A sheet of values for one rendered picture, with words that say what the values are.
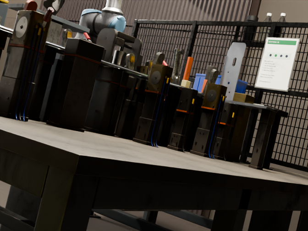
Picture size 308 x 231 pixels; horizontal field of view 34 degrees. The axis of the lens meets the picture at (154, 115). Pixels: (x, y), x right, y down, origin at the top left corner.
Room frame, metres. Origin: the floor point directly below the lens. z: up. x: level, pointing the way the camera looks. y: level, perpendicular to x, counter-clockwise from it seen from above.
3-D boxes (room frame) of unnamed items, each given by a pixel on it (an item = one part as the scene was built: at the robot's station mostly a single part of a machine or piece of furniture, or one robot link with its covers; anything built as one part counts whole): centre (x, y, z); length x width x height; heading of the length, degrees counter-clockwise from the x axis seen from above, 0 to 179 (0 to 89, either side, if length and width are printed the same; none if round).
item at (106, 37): (2.44, 0.25, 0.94); 0.18 x 0.13 x 0.49; 134
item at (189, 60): (2.73, -0.12, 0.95); 0.03 x 0.01 x 0.50; 134
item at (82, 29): (2.31, 0.58, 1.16); 0.37 x 0.14 x 0.02; 134
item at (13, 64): (1.67, 0.46, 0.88); 0.14 x 0.09 x 0.36; 44
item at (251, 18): (3.15, -0.47, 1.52); 0.07 x 0.07 x 0.18
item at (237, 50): (2.72, -0.36, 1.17); 0.12 x 0.01 x 0.34; 44
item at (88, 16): (2.77, 0.46, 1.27); 0.13 x 0.12 x 0.14; 62
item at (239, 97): (2.65, -0.44, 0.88); 0.08 x 0.08 x 0.36; 44
